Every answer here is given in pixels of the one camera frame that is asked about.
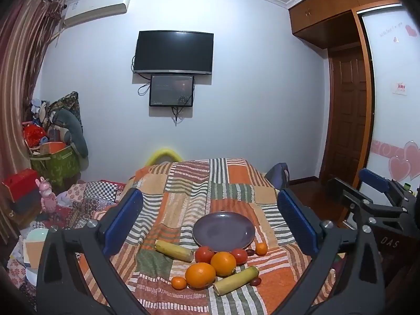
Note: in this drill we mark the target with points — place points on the small tangerine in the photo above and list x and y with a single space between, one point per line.
178 282
261 248

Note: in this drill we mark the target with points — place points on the blue chair back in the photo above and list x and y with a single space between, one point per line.
277 175

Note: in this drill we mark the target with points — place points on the plain orange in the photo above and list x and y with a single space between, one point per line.
200 275

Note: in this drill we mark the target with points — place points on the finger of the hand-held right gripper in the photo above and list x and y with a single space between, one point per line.
377 180
356 206

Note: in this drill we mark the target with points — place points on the brown wooden door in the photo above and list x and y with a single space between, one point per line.
349 115

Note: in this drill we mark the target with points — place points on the dark red date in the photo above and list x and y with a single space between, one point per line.
255 281
250 252

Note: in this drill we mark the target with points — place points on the red plastic bag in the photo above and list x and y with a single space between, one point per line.
34 134

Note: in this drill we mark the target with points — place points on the yellow corn cob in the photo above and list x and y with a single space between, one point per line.
174 251
235 279

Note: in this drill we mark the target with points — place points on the black wall television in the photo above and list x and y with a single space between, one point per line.
174 52

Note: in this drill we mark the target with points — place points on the checkered quilt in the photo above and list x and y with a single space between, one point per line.
98 192

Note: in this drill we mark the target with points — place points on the striped brown curtain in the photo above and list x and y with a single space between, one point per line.
19 72

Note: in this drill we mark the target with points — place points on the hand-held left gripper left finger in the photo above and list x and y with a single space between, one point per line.
123 223

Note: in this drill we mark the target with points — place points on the small red tomato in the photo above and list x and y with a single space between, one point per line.
239 256

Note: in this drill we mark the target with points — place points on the small black monitor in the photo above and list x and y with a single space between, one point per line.
171 90

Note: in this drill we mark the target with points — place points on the wooden overhead cabinet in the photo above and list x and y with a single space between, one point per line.
328 10

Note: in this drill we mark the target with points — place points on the large red tomato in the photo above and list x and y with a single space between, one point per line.
204 255

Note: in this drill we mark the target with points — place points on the orange with sticker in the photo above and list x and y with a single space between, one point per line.
223 263

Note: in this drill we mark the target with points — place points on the green storage box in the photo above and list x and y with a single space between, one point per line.
59 167

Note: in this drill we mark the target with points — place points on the red box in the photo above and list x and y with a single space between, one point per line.
21 180

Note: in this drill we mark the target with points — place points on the white wardrobe door with hearts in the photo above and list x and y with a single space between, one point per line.
393 121

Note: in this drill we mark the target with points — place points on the grey long pillow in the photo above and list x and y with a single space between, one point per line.
73 128

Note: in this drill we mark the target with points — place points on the purple plate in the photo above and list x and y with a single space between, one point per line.
223 231

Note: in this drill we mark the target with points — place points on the striped patchwork blanket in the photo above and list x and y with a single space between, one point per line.
190 190

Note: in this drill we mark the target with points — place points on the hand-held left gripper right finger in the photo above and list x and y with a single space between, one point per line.
297 223

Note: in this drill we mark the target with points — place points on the small wall sign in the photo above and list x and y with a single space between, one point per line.
399 88

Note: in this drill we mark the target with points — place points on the patterned dark cushion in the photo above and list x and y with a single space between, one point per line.
69 103

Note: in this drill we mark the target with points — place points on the white air conditioner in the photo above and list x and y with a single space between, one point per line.
95 6

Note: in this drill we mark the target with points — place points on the pink toy rabbit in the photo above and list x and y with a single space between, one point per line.
47 195

